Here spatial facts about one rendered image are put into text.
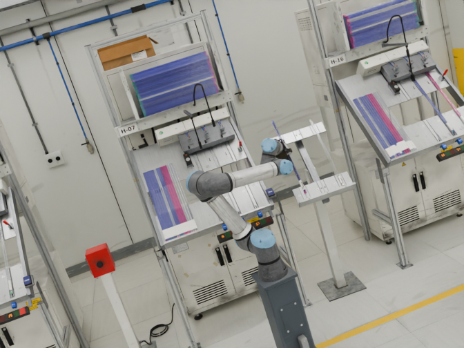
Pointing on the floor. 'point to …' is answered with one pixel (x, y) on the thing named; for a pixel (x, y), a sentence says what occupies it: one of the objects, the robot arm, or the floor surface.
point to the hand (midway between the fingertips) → (288, 155)
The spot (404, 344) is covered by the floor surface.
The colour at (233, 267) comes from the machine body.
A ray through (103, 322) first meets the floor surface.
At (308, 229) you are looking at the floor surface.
